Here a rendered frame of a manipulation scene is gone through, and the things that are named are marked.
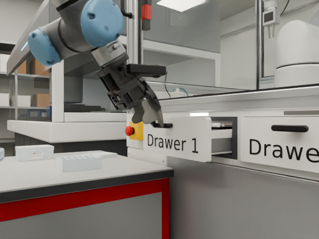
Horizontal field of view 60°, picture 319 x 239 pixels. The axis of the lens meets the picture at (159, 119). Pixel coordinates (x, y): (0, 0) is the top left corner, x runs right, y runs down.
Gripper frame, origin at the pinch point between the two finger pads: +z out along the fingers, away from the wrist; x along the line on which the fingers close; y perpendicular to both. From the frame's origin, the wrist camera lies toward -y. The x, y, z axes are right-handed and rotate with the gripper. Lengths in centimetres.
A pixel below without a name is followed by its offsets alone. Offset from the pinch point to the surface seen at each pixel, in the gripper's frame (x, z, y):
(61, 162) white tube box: -24.3, -0.6, 23.0
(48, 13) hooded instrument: -81, -49, -22
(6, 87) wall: -421, -36, -31
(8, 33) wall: -420, -102, -81
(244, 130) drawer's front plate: 18.3, 9.3, -9.6
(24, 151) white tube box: -54, -5, 27
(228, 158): 11.5, 16.8, -6.5
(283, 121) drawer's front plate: 28.5, 7.4, -10.9
